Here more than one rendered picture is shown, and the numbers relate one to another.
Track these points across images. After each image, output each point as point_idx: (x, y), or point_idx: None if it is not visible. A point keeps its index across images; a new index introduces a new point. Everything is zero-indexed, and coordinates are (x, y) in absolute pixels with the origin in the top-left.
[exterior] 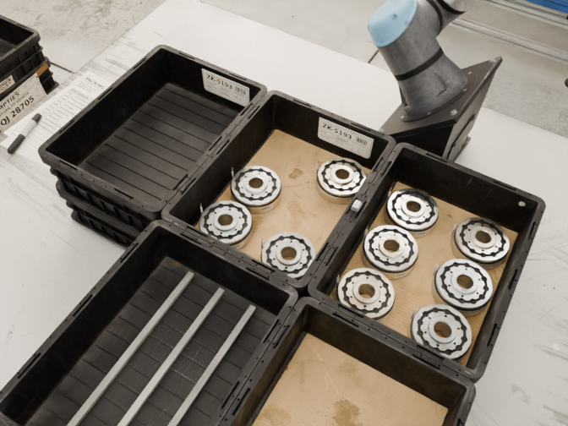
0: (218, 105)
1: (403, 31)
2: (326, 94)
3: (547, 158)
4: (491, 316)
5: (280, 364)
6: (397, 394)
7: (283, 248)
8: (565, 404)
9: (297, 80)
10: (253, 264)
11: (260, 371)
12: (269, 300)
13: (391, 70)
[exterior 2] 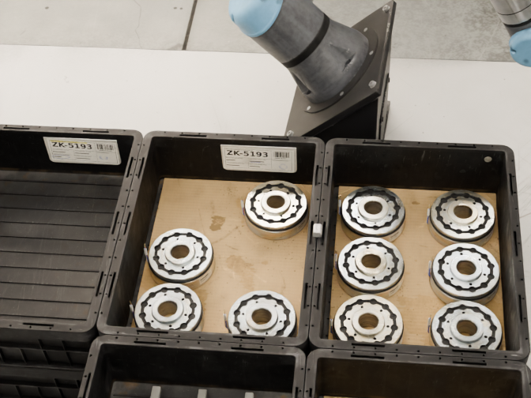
0: (75, 174)
1: (279, 11)
2: (190, 110)
3: (485, 94)
4: (510, 291)
5: None
6: None
7: (253, 313)
8: None
9: (144, 105)
10: (236, 340)
11: None
12: (268, 376)
13: (277, 58)
